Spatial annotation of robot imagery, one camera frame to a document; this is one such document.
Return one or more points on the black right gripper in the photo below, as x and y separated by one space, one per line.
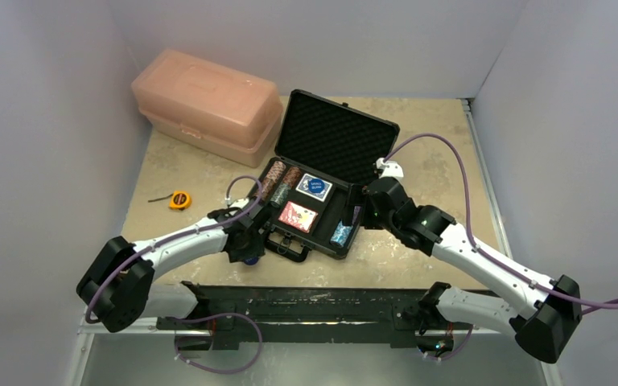
366 204

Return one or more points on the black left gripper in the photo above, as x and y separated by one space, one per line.
254 250

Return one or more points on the blue small blind button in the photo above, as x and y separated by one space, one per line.
316 186

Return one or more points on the black poker carrying case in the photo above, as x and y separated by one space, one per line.
334 142

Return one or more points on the green dark chip stack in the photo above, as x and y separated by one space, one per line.
278 198

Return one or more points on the orange brown chip stack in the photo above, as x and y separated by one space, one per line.
271 178

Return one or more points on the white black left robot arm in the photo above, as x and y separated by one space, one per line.
119 287

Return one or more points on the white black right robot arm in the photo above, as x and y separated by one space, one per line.
539 312

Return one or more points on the light blue chip stack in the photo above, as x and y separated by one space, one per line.
340 235

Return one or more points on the blue card deck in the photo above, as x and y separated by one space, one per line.
301 187

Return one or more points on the red card deck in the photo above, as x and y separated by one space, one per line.
298 217

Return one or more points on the yellow tape measure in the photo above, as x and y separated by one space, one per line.
177 200

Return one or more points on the pink plastic storage box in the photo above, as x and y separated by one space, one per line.
218 109

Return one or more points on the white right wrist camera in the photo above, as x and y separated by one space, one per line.
389 169

